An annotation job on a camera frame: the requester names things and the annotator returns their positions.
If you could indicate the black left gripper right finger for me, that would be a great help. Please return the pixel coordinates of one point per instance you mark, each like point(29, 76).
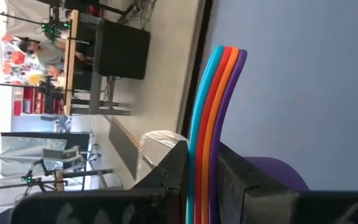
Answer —
point(238, 193)

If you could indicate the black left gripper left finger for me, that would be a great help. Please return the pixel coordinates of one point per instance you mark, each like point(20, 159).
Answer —
point(172, 174)

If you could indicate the teal measuring cup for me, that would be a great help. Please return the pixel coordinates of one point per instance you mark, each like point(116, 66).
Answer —
point(190, 186)

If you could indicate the red measuring cup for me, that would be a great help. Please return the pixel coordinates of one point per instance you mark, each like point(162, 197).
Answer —
point(197, 186)

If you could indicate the orange measuring cup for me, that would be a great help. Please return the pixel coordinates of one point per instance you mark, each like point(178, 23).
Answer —
point(205, 186)

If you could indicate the purple measuring cup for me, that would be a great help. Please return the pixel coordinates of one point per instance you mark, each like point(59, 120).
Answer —
point(275, 171)

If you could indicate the clear plastic basket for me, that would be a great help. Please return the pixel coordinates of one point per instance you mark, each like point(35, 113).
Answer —
point(157, 146)

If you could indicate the black cabinet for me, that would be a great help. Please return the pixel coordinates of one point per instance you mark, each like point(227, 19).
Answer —
point(122, 49)

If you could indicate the wooden work table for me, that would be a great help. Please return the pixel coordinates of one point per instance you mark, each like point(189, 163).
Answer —
point(71, 62)

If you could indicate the person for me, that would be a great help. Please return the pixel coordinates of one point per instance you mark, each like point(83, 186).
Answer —
point(49, 53)

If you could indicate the black table frame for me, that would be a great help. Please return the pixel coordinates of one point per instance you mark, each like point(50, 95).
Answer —
point(197, 46)

